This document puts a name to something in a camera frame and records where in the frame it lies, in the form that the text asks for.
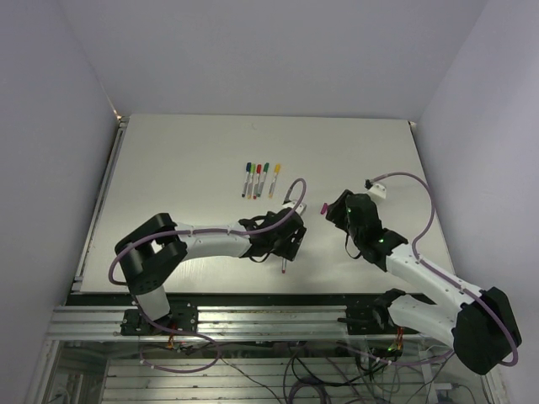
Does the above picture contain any yellow-end white pen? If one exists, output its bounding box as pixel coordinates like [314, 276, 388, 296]
[268, 170, 279, 199]

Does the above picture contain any green-end white pen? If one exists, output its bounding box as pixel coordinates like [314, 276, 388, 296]
[257, 168, 268, 198]

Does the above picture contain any red-end white pen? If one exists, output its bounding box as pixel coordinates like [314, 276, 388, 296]
[252, 169, 261, 199]

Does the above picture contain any orange-end white pen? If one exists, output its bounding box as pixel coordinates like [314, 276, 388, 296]
[246, 173, 254, 199]

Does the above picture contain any blue-end white pen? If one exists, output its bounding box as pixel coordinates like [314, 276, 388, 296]
[241, 168, 251, 198]

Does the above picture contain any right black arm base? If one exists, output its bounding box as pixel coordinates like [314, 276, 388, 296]
[337, 289, 407, 335]

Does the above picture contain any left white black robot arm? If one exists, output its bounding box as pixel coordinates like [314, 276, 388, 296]
[113, 207, 307, 334]

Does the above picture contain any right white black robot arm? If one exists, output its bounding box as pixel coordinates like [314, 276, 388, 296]
[325, 190, 522, 375]

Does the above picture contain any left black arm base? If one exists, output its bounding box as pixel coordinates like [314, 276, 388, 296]
[120, 304, 199, 337]

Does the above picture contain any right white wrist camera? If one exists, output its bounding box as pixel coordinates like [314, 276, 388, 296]
[365, 179, 387, 200]

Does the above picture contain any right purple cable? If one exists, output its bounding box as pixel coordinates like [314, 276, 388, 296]
[364, 171, 521, 368]

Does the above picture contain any floor cable bundle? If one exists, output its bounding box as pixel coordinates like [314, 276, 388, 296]
[138, 332, 456, 404]

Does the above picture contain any aluminium rail frame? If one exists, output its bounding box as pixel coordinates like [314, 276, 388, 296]
[24, 115, 498, 404]

